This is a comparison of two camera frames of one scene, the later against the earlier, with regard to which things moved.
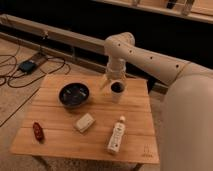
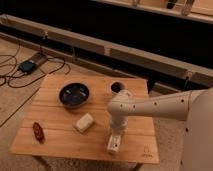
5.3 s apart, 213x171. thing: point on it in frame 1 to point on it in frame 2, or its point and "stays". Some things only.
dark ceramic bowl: x=73 y=94 stays
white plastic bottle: x=116 y=135 stays
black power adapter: x=27 y=66 stays
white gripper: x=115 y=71 to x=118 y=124
